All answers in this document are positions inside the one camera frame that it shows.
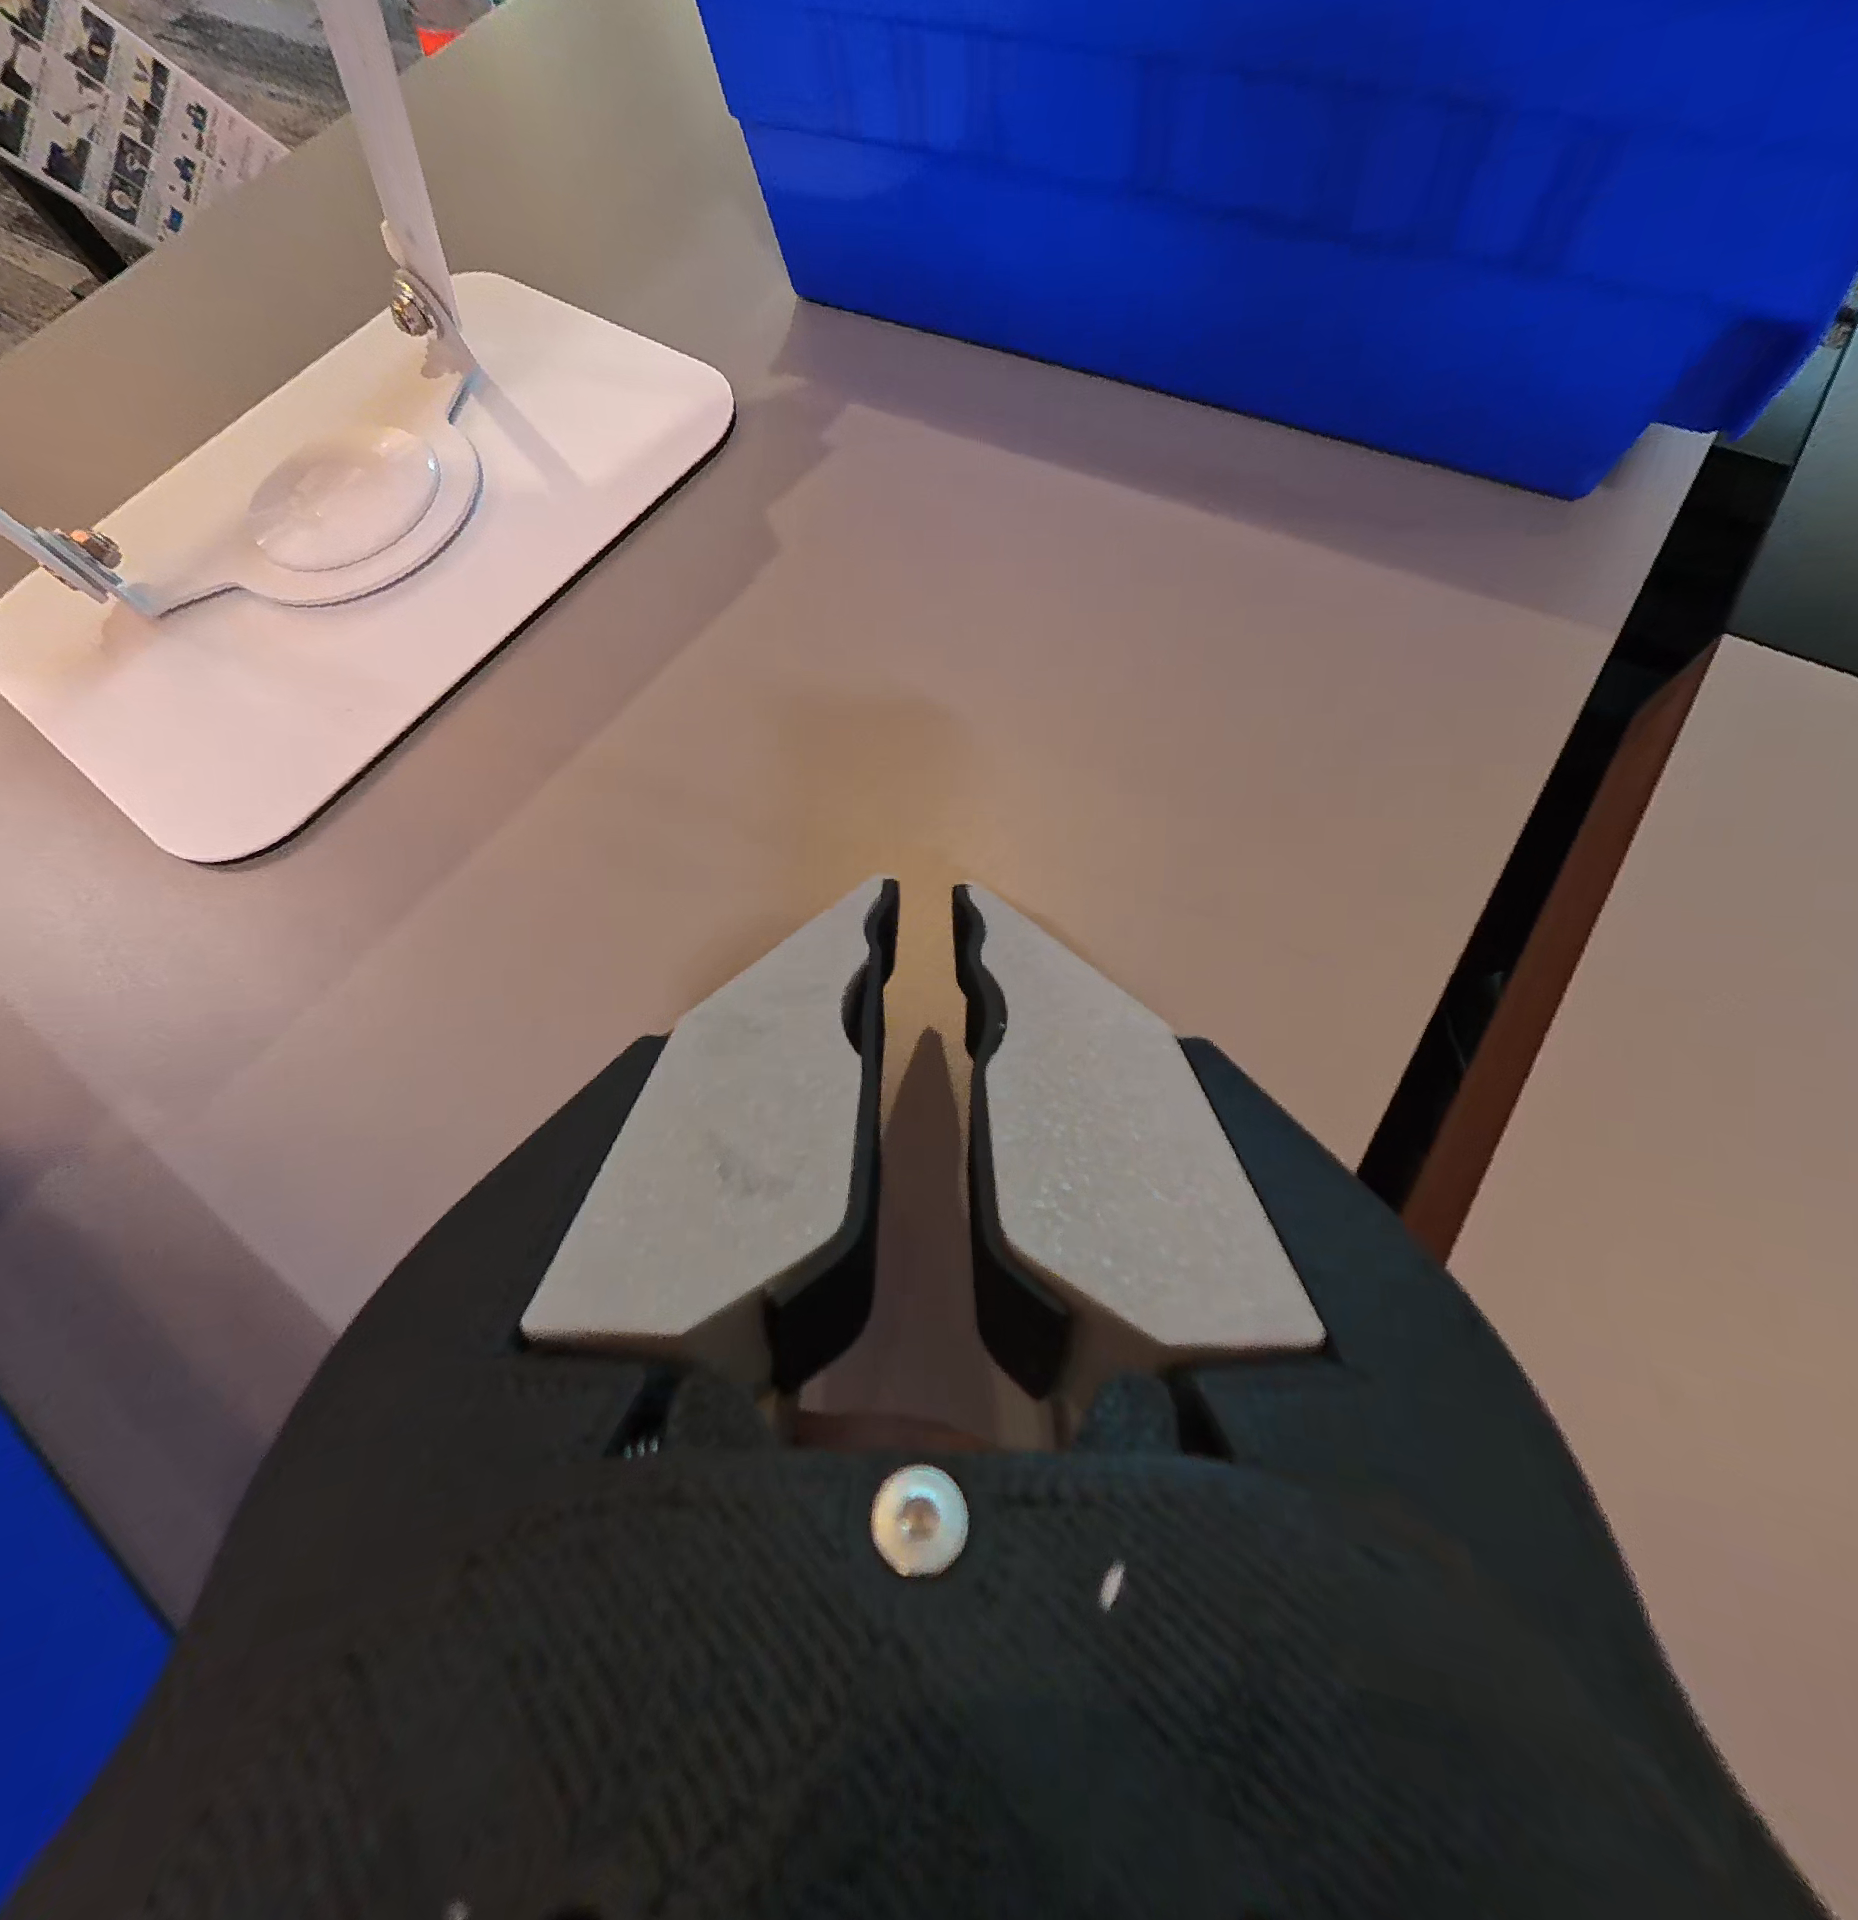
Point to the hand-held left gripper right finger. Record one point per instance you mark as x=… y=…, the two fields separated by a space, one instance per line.
x=1137 y=1190

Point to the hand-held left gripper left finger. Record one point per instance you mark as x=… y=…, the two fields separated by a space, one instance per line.
x=700 y=1190

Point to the blue plastic bin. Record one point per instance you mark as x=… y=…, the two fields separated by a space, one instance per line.
x=1247 y=230
x=40 y=1723

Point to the white and wood document stand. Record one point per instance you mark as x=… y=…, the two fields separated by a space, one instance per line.
x=341 y=706

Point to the orange traffic cone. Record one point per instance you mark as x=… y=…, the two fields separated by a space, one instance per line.
x=445 y=20

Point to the printed leaflet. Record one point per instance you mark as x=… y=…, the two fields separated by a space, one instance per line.
x=107 y=117

